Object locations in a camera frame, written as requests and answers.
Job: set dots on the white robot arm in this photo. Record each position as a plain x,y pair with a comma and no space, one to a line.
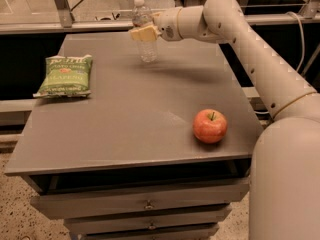
284,201

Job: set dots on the grey drawer cabinet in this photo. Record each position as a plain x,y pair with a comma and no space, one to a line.
136,127

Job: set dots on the green jalapeno chip bag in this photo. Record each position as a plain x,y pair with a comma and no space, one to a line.
66,77

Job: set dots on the grey drawer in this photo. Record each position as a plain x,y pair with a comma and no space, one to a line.
122,201
149,220
187,232

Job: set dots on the bottom grey drawer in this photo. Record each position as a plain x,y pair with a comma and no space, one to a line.
187,232

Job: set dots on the top grey drawer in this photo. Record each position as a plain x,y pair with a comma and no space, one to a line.
122,201

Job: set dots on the middle grey drawer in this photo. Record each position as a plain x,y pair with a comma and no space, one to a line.
149,220

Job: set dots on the clear plastic water bottle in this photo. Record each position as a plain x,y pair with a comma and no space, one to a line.
145,47

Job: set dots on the red apple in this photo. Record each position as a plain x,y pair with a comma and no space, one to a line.
210,126

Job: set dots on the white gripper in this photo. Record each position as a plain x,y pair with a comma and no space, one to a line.
167,24

